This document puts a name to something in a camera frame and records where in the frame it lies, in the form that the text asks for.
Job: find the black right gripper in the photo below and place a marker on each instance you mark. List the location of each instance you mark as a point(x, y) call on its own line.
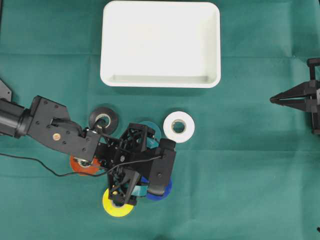
point(308, 88)

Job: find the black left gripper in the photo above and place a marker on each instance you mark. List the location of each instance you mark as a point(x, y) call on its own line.
point(129, 149)

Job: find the green tape roll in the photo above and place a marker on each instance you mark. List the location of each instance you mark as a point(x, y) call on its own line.
point(152, 140)

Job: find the black tape roll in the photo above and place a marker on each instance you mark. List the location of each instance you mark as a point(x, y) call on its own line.
point(103, 120)

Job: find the blue tape roll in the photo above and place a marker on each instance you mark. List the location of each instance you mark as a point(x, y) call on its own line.
point(167, 191)

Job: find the red tape roll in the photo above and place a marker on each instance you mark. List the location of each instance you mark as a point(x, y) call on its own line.
point(84, 166)

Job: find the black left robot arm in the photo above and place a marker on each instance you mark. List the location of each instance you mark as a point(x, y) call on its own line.
point(49, 123)

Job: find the yellow tape roll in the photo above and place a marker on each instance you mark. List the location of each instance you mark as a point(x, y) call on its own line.
point(114, 210)

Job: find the white tape roll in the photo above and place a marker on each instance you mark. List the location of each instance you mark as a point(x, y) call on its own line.
point(179, 126)

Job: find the white plastic case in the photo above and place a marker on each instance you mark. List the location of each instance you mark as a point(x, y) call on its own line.
point(160, 44)

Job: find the green table cloth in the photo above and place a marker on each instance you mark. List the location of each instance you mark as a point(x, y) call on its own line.
point(251, 171)

